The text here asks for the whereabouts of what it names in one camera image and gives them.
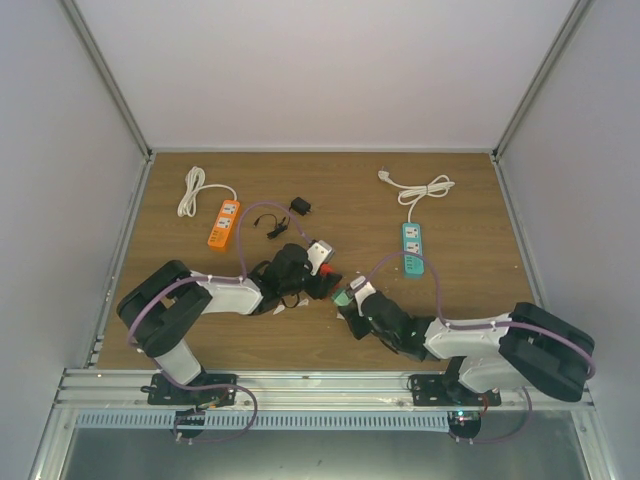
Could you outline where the green plug adapter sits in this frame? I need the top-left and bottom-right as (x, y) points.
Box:
(331, 288), (353, 308)

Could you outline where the aluminium frame post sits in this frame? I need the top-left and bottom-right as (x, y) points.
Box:
(489, 0), (594, 161)
(57, 0), (154, 161)

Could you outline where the red cube socket adapter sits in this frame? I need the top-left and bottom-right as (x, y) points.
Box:
(319, 264), (343, 285)

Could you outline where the white cord of orange strip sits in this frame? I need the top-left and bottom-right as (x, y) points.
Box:
(177, 166), (238, 218)

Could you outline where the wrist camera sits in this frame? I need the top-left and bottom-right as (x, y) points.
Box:
(349, 276), (376, 304)
(307, 240), (334, 276)

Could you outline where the black power adapter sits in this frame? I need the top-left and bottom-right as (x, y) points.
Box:
(290, 197), (312, 216)

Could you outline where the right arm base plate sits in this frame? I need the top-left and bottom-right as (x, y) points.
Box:
(407, 372), (502, 407)

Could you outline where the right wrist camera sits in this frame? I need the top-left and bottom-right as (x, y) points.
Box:
(349, 276), (376, 304)

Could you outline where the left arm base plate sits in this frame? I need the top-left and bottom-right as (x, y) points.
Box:
(140, 373), (237, 408)

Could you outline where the white cord of teal strip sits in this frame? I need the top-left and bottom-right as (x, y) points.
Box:
(376, 168), (456, 224)

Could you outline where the aluminium front rail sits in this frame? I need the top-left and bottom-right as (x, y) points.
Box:
(54, 368), (595, 409)

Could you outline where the grey slotted cable duct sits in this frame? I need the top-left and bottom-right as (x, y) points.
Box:
(76, 409), (449, 433)

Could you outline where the orange power strip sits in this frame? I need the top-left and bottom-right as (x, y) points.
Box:
(207, 200), (240, 251)

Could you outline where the right aluminium frame post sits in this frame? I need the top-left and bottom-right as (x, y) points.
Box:
(489, 0), (594, 161)

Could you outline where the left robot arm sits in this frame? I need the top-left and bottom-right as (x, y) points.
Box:
(116, 241), (342, 404)

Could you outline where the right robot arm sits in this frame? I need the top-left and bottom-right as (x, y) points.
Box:
(332, 289), (595, 405)

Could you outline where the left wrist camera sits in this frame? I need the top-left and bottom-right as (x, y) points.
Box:
(307, 240), (334, 276)

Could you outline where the black adapter cable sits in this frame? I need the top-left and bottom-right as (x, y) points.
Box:
(253, 213), (295, 239)

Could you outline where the left aluminium frame post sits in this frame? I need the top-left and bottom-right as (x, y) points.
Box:
(57, 0), (154, 161)

